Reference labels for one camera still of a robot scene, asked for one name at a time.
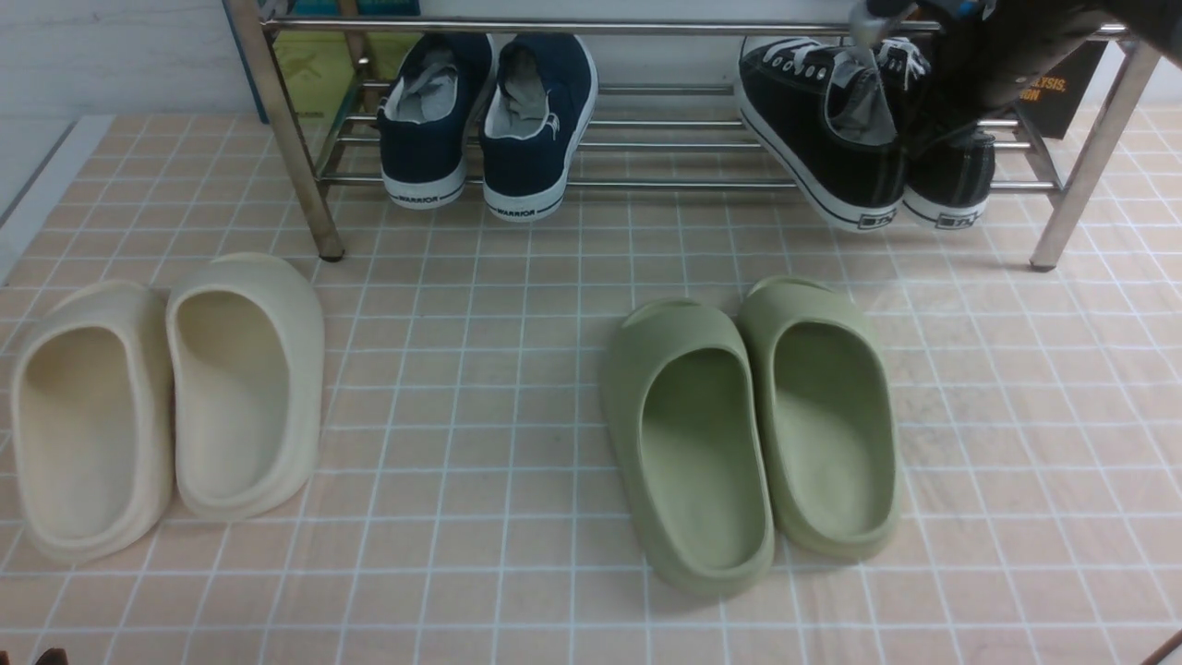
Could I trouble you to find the navy canvas sneaker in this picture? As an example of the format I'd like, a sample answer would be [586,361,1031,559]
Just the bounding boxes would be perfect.
[478,33,598,223]
[376,32,496,211]

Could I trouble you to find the silver metal shoe rack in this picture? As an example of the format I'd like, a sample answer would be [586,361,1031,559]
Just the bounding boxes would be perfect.
[223,1,1164,273]

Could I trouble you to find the right cream foam slipper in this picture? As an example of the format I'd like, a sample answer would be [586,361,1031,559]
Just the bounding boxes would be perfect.
[165,252,326,522]

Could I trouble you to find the right navy canvas sneaker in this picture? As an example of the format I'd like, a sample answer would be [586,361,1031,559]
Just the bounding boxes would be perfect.
[478,33,598,223]

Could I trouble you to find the green foam slipper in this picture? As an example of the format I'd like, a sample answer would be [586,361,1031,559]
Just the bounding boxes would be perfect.
[736,276,902,560]
[598,298,777,596]

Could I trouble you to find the cream foam slipper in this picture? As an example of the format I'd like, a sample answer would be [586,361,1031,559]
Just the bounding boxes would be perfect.
[11,281,175,563]
[165,252,326,522]

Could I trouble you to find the black canvas sneaker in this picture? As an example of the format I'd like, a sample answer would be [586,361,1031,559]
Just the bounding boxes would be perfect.
[734,35,905,233]
[873,37,996,232]

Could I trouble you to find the left navy canvas sneaker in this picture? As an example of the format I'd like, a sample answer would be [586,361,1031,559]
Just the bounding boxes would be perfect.
[376,32,496,211]

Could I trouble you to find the left green foam slipper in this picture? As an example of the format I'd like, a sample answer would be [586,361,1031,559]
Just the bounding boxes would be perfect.
[598,298,777,596]

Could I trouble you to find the left cream foam slipper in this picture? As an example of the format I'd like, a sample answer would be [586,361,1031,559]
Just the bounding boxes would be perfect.
[11,281,175,563]

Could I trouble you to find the yellow green box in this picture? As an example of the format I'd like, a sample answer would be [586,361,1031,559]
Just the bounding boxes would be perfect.
[274,32,418,122]

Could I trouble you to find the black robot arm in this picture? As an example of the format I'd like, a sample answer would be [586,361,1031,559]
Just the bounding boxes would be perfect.
[851,1,1181,156]

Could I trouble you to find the black book orange text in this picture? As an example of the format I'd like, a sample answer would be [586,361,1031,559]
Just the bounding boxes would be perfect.
[1017,43,1106,139]

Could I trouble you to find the right green foam slipper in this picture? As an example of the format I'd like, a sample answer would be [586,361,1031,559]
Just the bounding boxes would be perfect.
[736,276,902,560]

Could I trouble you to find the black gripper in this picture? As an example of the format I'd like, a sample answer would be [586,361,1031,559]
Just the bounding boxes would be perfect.
[850,1,996,51]

